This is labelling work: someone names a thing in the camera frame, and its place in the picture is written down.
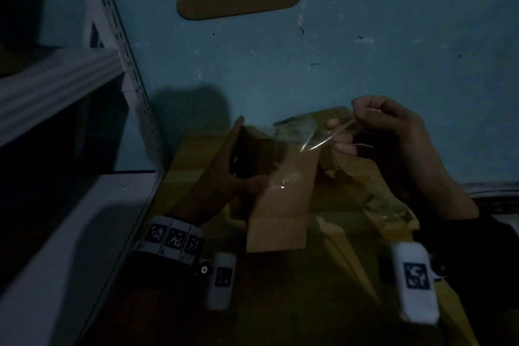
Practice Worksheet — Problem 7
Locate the person's right hand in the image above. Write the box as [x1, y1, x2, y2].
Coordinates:
[325, 95, 481, 222]

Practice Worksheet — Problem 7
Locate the person's left hand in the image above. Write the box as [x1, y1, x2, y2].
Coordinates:
[167, 115, 273, 228]

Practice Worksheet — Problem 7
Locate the person's left forearm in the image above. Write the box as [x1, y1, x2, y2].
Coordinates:
[76, 276, 204, 346]

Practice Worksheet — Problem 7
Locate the person's right forearm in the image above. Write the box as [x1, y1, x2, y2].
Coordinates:
[465, 301, 519, 346]

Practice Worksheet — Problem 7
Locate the black left wristband with markers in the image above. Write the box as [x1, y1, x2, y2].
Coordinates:
[129, 215, 204, 278]

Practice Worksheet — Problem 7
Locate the black wristband with markers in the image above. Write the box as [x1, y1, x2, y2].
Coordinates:
[416, 211, 519, 307]
[129, 215, 204, 278]

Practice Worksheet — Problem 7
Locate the black patterned strip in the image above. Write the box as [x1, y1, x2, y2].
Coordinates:
[465, 181, 519, 217]

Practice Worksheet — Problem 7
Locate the black right wristband with markers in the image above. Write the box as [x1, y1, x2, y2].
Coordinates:
[416, 211, 519, 307]

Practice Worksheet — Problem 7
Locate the white metal shelf rack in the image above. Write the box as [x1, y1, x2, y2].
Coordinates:
[0, 0, 168, 346]

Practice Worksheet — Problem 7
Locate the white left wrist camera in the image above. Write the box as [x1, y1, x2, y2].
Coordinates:
[194, 251, 239, 313]

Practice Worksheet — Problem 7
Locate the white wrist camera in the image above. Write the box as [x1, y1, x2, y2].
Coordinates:
[376, 241, 448, 326]
[194, 251, 239, 313]

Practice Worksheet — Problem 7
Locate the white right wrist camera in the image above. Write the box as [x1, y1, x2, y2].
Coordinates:
[376, 241, 448, 326]

